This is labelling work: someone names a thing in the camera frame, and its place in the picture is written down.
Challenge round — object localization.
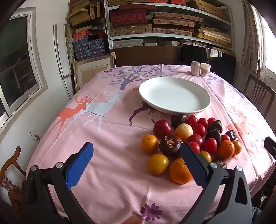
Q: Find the pale yellow round fruit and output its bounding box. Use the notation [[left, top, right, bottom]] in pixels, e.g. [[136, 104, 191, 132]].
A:
[[175, 124, 193, 142]]

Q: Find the white plate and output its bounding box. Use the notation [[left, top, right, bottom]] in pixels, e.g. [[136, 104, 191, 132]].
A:
[[139, 77, 211, 116]]

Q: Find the white metal shelf rack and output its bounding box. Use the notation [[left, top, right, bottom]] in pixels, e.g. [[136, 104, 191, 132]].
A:
[[104, 0, 234, 52]]

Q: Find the tiny orange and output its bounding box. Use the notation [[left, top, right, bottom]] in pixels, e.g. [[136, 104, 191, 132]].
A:
[[232, 140, 242, 155]]

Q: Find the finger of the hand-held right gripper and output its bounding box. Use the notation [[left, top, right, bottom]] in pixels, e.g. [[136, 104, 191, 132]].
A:
[[264, 136, 276, 161]]

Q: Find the bright window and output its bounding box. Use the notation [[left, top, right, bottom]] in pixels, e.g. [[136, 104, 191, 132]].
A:
[[257, 6, 276, 76]]

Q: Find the dark brown water chestnut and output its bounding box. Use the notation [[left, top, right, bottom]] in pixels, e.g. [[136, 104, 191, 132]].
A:
[[205, 130, 222, 144], [225, 130, 239, 141], [159, 136, 183, 157], [212, 158, 227, 169], [207, 120, 223, 133]]

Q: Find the deep orange mandarin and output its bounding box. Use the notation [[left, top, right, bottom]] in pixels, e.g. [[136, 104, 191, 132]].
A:
[[217, 140, 235, 161], [169, 157, 193, 185]]

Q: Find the green patterned board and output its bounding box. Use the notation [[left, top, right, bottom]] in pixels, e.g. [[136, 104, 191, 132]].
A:
[[64, 23, 76, 65]]

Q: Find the dark wooden chair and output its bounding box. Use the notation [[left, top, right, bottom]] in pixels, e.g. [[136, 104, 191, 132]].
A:
[[244, 74, 276, 118]]

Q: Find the stack of patterned flat boxes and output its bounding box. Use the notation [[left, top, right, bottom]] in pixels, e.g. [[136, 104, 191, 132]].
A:
[[108, 0, 232, 48]]

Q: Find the small orange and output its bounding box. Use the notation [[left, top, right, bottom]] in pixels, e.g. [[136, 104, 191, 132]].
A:
[[141, 134, 159, 154]]

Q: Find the white framed window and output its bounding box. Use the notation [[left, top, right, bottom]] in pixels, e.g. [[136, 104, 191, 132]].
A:
[[0, 7, 49, 142]]

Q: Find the black glossy panel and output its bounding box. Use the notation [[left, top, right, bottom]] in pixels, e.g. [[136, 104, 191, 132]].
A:
[[181, 43, 236, 86]]

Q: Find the stack of yellow boxes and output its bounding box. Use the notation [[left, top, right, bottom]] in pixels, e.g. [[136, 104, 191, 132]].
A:
[[67, 0, 103, 27]]

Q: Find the brown wooden cabinet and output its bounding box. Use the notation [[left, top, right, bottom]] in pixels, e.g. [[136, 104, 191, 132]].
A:
[[115, 45, 183, 67]]

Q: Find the red plum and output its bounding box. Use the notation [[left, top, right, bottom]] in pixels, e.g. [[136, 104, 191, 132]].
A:
[[153, 119, 172, 139], [187, 134, 205, 149]]

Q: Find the wooden framed panel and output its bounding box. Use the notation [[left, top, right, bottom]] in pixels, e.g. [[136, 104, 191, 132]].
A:
[[73, 52, 116, 93]]

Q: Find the carved wooden chair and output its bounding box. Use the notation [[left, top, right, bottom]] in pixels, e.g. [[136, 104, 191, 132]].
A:
[[0, 146, 28, 216]]

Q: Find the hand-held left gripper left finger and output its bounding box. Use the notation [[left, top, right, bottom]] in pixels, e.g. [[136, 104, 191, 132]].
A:
[[22, 142, 95, 224]]

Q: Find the brick pattern curtain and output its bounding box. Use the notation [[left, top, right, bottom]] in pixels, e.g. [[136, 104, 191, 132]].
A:
[[240, 0, 262, 74]]

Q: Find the yellow orange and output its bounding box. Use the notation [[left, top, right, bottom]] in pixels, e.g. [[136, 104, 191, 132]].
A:
[[200, 151, 212, 163], [147, 154, 169, 175]]

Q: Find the pink printed tablecloth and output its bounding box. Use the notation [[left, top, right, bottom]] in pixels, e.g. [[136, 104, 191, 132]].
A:
[[26, 64, 276, 224]]

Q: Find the white paper cup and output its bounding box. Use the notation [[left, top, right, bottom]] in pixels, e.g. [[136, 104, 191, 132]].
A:
[[200, 62, 212, 77]]

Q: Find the white board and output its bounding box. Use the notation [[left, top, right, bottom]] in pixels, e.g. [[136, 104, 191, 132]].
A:
[[53, 24, 75, 99]]

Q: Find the orange patterned box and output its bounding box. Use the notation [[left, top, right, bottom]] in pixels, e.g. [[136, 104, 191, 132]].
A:
[[72, 30, 90, 40]]

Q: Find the blue floral storage box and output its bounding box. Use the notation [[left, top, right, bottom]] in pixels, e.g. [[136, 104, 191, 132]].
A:
[[87, 34, 106, 57], [73, 40, 90, 61]]

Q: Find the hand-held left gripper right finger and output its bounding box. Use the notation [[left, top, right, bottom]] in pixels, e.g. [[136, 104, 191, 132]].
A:
[[181, 142, 253, 224]]

